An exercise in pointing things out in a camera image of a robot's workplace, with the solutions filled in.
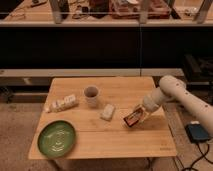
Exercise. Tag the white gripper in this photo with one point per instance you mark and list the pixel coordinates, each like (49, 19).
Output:
(151, 102)

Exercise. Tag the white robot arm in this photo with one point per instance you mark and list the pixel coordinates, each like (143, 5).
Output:
(171, 88)

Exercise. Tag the white sponge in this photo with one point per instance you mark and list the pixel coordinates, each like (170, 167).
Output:
(107, 113)

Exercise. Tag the beige cup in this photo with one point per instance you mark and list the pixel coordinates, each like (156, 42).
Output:
(91, 94)

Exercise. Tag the black power box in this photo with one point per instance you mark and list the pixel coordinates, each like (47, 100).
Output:
(196, 133)

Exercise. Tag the light wooden table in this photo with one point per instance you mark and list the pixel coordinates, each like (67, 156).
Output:
(98, 138)

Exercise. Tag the white squeeze bottle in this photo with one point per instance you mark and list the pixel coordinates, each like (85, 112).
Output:
(63, 104)

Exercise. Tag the green plate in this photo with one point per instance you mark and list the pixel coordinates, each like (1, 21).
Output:
(56, 139)

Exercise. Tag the red tray on shelf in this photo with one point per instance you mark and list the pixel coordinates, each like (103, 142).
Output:
(132, 8)

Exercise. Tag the wooden background shelf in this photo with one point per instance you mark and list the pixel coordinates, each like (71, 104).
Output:
(96, 13)

